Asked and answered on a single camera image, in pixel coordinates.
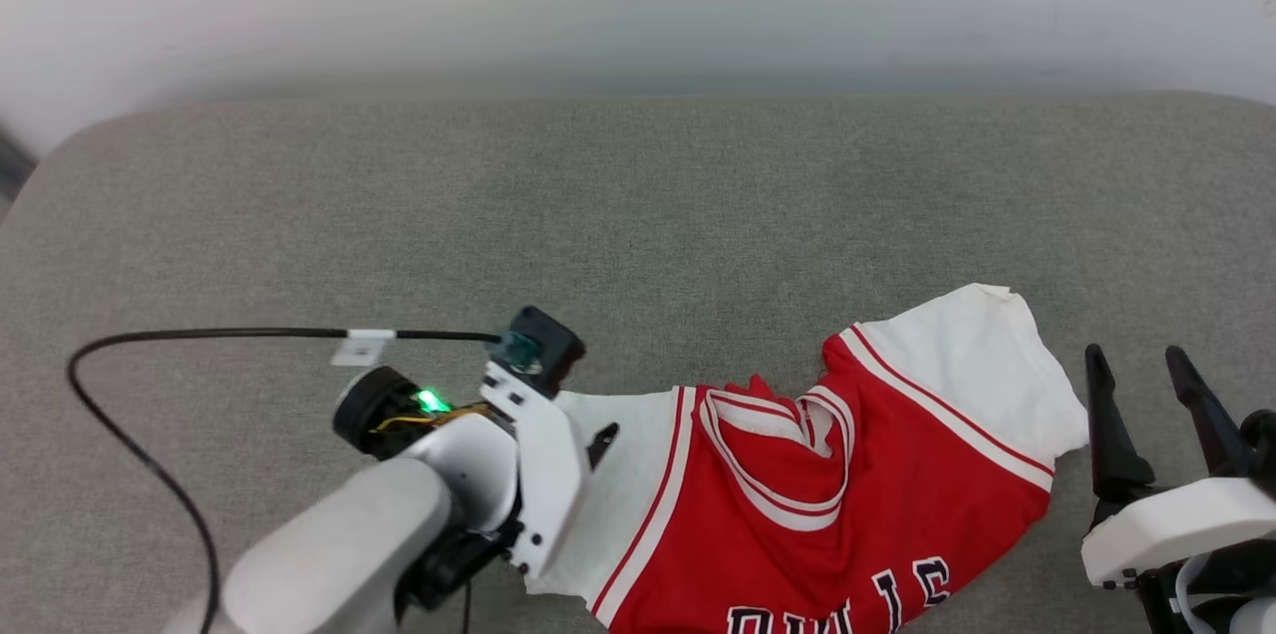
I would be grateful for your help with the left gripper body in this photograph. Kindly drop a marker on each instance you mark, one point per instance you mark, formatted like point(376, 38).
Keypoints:
point(384, 410)

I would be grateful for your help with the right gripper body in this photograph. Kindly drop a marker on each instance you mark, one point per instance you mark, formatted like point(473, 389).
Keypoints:
point(1211, 599)

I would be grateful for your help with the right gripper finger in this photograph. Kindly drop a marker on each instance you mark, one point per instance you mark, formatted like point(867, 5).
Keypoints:
point(1208, 420)
point(1115, 445)

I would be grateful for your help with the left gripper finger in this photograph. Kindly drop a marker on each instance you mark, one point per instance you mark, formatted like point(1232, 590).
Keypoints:
point(601, 445)

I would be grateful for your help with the red and white jersey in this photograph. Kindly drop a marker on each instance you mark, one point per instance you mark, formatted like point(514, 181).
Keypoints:
point(797, 534)

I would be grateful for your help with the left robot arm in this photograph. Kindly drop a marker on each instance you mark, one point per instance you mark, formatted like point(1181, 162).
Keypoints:
point(349, 544)

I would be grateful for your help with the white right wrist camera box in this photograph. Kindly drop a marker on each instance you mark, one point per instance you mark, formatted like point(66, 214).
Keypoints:
point(1166, 529)

